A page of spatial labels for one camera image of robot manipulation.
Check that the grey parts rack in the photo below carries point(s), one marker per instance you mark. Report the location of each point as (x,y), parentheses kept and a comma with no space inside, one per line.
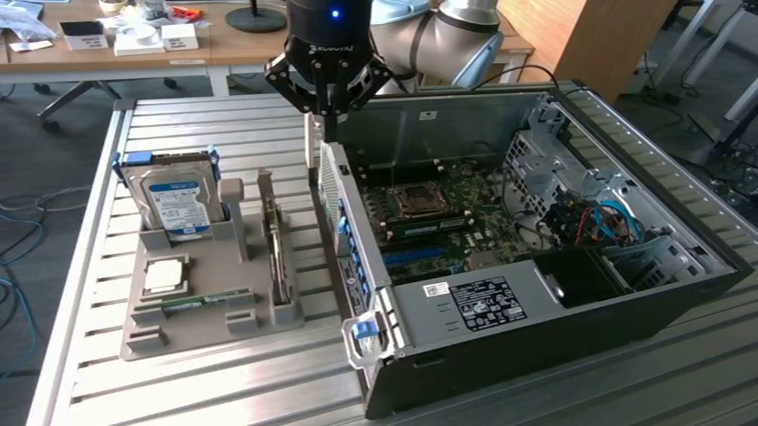
(196,330)

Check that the wooden office desk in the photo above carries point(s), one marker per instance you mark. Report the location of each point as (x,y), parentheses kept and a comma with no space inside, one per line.
(249,49)
(60,60)

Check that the grey power supply unit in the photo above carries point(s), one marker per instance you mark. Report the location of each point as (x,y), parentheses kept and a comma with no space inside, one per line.
(426,319)

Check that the blue printed packet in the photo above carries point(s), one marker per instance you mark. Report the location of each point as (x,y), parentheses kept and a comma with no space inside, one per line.
(21,9)

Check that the flat white box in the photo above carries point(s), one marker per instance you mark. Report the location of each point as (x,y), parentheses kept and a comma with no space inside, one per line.
(140,50)

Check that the white tape roll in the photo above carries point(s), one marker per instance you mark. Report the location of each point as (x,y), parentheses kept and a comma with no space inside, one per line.
(140,35)

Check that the black power connector bundle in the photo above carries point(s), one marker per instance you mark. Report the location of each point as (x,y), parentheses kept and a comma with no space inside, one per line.
(563,222)

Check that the wooden cabinet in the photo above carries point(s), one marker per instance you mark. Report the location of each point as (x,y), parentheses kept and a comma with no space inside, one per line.
(593,44)

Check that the small white box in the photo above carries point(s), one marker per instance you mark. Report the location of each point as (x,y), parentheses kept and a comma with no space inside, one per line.
(178,40)

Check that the white paper card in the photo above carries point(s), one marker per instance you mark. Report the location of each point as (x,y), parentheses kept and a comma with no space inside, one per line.
(30,46)

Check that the beige tape roll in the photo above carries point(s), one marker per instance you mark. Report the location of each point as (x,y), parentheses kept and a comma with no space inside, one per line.
(113,5)

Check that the silver metal disk bay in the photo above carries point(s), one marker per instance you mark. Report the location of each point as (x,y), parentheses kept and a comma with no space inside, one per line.
(664,266)

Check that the red orange plastic item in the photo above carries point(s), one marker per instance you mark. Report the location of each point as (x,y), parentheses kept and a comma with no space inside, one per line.
(186,13)

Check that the white box with black top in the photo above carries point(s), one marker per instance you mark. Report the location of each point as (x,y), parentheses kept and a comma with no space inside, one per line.
(86,42)

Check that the black round lamp base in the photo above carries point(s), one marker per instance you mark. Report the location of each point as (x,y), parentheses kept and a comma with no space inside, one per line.
(256,21)

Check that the blue expansion slot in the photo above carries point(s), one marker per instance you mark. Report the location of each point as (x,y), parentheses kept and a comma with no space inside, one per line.
(414,256)

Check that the black open PC case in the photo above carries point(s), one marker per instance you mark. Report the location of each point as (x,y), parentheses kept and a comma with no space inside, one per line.
(533,364)

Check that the perforated metal disk bay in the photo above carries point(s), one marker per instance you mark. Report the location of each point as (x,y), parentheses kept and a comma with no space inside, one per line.
(545,175)

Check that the white desk leg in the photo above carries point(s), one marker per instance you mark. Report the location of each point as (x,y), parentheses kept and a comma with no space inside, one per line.
(717,49)
(747,97)

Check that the black graphics card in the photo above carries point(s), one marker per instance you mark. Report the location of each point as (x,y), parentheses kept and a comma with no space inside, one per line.
(277,257)

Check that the blue slot retainer strip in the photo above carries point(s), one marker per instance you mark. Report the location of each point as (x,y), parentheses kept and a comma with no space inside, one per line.
(342,222)

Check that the clear plastic bag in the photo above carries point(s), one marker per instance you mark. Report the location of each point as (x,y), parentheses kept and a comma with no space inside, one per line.
(25,29)

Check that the silver CPU chip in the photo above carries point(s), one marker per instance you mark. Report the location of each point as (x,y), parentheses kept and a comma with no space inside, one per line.
(165,276)

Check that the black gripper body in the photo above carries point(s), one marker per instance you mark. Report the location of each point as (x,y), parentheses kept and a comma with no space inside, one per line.
(320,31)

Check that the blue disk caddy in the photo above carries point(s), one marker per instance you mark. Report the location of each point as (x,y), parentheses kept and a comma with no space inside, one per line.
(138,157)

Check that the blue case latch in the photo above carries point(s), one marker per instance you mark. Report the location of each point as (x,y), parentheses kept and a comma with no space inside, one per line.
(362,331)

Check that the hard disk with blue label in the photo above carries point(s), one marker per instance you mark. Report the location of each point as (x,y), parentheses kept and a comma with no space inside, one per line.
(178,208)

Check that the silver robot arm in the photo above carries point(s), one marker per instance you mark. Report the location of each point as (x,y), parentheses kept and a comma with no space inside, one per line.
(451,40)

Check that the green motherboard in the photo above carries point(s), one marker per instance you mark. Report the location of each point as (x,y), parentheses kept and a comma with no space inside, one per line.
(499,231)

